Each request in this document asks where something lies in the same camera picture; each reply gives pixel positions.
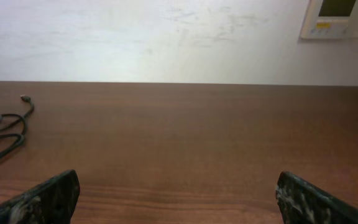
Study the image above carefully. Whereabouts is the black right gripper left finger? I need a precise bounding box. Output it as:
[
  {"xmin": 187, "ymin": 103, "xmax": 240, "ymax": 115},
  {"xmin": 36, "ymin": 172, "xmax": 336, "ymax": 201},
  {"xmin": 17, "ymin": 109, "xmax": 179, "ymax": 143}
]
[{"xmin": 0, "ymin": 170, "xmax": 80, "ymax": 224}]

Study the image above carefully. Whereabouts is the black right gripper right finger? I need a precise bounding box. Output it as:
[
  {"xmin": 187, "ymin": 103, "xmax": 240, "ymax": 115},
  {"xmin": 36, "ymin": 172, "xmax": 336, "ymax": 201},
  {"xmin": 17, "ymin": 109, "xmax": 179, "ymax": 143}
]
[{"xmin": 275, "ymin": 171, "xmax": 358, "ymax": 224}]

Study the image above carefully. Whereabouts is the white wall thermostat panel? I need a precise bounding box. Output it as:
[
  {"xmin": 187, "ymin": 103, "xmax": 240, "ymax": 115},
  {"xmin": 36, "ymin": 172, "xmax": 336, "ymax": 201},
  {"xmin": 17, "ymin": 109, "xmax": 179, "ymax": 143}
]
[{"xmin": 300, "ymin": 0, "xmax": 358, "ymax": 40}]

